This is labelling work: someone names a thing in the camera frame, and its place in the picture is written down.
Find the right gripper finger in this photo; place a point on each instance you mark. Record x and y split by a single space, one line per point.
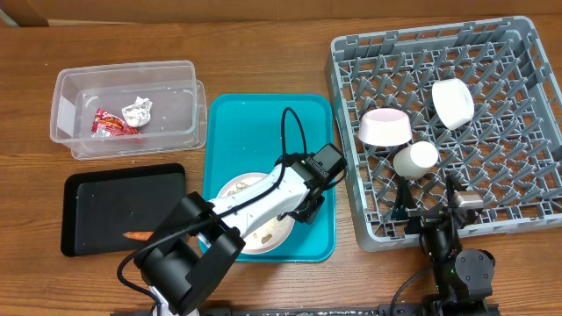
404 202
452 184

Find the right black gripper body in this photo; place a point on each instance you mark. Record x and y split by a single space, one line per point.
441 239

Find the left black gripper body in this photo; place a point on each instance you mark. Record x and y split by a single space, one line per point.
307 215

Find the white cup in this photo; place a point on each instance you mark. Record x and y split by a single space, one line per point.
414 161

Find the white plate with peanut shells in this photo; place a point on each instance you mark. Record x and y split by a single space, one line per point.
268 236

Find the pink shallow bowl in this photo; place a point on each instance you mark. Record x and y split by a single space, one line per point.
385 127

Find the white bowl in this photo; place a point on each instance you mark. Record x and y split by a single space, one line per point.
453 102

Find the orange carrot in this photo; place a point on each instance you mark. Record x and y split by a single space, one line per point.
138 236

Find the white tissue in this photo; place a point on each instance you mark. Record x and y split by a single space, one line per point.
139 113

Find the red snack wrapper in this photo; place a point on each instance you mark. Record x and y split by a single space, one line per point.
106 124

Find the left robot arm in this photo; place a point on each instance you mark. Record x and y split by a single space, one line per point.
186 257

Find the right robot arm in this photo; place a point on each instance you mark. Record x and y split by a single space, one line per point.
463 277

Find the grey dishwasher rack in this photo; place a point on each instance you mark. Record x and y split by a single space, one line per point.
510 153

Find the teal serving tray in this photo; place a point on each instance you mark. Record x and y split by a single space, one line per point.
243 136

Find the black rectangular tray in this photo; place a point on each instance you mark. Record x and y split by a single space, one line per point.
100 207

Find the clear plastic storage bin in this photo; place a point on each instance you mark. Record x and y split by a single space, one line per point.
178 115

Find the black mounting rail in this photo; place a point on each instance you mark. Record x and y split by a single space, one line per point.
381 310

